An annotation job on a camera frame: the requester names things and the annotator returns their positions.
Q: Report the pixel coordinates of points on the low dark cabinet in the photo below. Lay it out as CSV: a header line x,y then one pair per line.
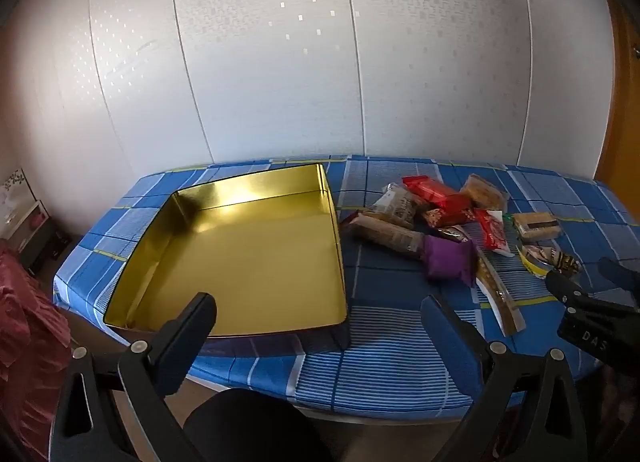
x,y
35,237

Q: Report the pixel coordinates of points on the wide plain red snack packet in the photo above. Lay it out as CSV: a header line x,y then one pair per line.
x,y
432,190

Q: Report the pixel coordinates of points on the red and white snack packet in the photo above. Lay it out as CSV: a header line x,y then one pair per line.
x,y
492,232

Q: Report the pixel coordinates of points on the red crinkled cloth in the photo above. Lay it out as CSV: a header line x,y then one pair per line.
x,y
25,322

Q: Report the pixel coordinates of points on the wooden door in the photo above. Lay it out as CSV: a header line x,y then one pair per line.
x,y
622,92

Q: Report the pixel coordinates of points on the yellow patterned snack packet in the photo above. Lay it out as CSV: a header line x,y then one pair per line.
x,y
542,257

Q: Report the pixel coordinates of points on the gold-lined dark tin box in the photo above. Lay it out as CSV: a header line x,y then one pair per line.
x,y
240,262

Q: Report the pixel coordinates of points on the purple snack packet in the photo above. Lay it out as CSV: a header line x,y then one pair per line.
x,y
450,259

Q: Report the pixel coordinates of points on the floral picture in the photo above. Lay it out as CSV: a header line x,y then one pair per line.
x,y
12,189

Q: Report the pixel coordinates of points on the dark candy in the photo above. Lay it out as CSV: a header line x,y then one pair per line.
x,y
452,233

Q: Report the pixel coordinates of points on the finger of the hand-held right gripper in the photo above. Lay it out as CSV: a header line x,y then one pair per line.
x,y
565,288
622,277

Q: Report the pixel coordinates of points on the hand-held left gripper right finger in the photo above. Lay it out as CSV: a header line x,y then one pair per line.
x,y
445,329

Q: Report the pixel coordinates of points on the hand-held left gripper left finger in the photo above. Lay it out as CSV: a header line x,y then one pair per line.
x,y
192,324

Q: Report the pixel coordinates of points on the blue plaid tablecloth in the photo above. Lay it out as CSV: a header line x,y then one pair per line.
x,y
390,347

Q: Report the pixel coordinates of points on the long brown snack packet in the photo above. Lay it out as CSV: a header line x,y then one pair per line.
x,y
385,233

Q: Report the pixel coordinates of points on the red gold-printed snack packet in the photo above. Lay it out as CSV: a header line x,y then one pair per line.
x,y
447,217

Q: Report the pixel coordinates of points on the white and brown snack packet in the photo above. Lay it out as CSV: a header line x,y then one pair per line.
x,y
400,207

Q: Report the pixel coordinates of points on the long gold-brown snack packet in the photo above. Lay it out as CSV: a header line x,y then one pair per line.
x,y
502,304

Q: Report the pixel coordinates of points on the clear packet of tan biscuits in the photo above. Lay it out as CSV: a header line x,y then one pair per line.
x,y
482,192

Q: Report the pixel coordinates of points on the black-striped cracker packet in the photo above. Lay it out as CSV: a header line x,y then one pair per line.
x,y
537,226

